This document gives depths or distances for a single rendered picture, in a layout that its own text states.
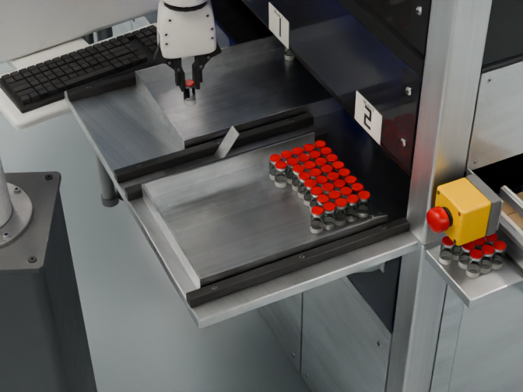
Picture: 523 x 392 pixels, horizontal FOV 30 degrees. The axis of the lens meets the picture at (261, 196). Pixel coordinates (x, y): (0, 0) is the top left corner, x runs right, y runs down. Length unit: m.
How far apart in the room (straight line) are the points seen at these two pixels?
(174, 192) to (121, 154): 0.16
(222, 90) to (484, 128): 0.64
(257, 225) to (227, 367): 0.98
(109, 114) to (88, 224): 1.12
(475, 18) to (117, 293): 1.66
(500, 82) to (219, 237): 0.52
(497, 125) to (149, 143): 0.66
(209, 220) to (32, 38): 0.79
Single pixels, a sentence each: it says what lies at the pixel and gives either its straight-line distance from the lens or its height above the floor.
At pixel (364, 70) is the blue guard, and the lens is 1.65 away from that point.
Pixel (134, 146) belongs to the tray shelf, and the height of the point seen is 0.88.
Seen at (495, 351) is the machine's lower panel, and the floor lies 0.50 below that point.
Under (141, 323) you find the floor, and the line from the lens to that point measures 2.72.
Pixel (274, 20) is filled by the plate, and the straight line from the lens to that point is 1.94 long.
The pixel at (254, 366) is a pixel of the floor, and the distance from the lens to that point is 2.60.
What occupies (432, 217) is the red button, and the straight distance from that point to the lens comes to 1.51.
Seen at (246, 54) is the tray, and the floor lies 0.89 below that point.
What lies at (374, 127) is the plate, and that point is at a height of 1.01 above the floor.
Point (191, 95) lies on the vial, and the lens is 1.81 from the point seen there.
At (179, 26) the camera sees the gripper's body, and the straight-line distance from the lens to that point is 1.72.
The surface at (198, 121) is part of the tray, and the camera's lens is 1.90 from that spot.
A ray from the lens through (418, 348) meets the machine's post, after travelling 1.85.
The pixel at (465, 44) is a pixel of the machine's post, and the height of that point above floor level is 1.26.
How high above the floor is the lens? 2.00
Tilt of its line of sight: 41 degrees down
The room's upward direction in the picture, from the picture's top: 1 degrees counter-clockwise
